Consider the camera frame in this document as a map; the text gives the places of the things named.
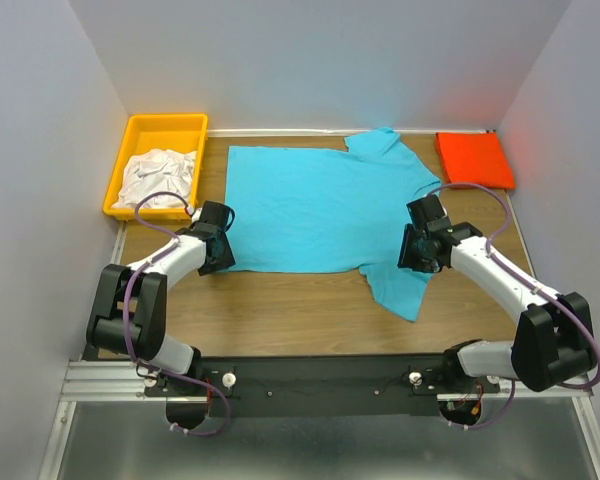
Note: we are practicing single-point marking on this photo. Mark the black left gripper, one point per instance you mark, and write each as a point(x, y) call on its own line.
point(226, 260)

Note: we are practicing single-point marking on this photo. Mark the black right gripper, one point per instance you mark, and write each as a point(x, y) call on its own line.
point(406, 258)

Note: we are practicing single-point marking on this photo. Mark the cyan blue t-shirt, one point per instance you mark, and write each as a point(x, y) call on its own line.
point(318, 210)

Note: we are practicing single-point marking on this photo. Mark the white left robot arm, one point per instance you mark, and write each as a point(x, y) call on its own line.
point(129, 311)

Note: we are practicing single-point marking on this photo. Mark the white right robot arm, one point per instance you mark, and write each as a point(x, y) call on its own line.
point(553, 340)

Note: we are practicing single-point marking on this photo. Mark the crumpled white t-shirt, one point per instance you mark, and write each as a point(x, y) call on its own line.
point(154, 171)

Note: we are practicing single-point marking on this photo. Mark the folded orange t-shirt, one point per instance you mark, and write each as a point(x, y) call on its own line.
point(476, 158)

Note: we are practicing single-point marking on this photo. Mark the yellow plastic bin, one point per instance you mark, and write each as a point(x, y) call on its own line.
point(181, 132)

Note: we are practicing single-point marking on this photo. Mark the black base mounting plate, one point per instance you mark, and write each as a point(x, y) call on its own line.
point(320, 386)

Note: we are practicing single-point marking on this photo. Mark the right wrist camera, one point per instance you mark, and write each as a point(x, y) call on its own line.
point(428, 214)

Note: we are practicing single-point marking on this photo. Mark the aluminium extrusion rail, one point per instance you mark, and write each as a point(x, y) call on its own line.
point(118, 380)

